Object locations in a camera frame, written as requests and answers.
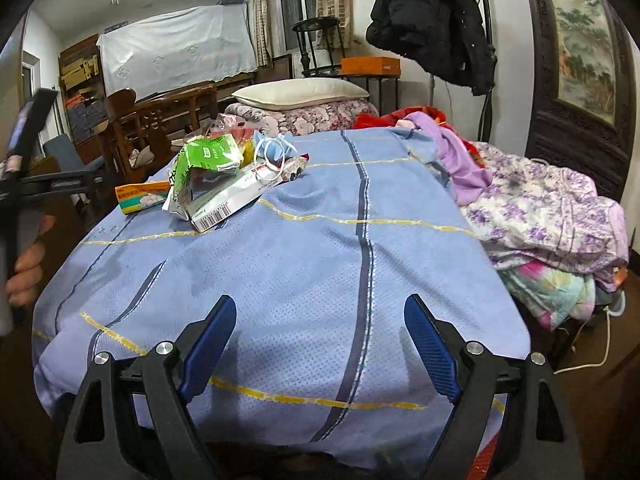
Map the dark framed landscape painting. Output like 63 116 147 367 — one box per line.
525 0 637 200

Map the black metal stand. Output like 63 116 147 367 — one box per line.
288 0 400 112

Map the pastel tie-dye blanket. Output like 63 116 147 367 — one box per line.
498 260 613 330

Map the orange medicine box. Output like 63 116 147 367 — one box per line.
115 181 171 214

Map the white pillow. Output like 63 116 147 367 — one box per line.
232 77 370 110

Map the red floral folded quilt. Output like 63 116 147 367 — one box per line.
224 99 378 136

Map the green white carton trash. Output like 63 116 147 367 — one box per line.
163 133 285 233

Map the wooden chair by bed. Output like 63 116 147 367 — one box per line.
96 81 218 184

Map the blue checked bed blanket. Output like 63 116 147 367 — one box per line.
32 129 530 478

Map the white power cable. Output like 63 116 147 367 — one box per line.
553 309 614 376

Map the blue face mask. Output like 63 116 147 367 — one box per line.
252 130 297 170

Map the white cloth covered cabinet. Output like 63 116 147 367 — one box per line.
98 4 257 99

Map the red patterned cloth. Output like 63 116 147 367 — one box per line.
352 106 485 168

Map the purple floral quilt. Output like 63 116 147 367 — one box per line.
461 142 629 292

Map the lilac garment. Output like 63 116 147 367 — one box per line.
396 108 492 206

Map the person left hand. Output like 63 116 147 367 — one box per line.
6 214 55 308

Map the black hanging jacket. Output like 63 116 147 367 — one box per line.
366 0 496 96

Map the beige striped curtain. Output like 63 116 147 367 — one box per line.
250 0 354 67

